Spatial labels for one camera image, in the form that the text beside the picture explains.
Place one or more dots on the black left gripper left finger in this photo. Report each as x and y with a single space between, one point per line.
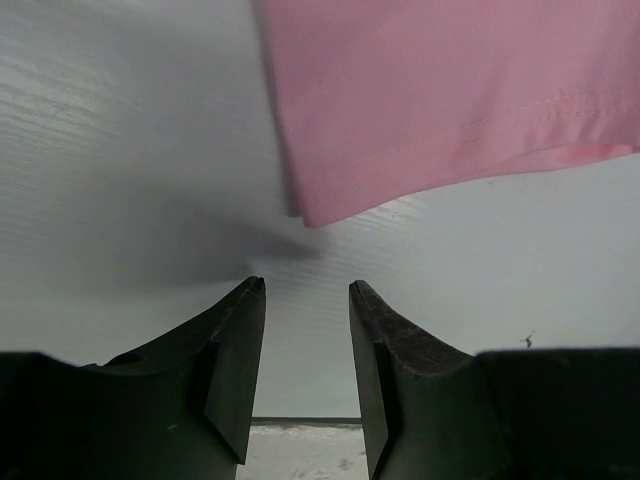
177 407

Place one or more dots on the pink t shirt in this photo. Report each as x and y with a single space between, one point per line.
379 99

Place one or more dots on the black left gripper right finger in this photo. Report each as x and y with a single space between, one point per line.
431 411

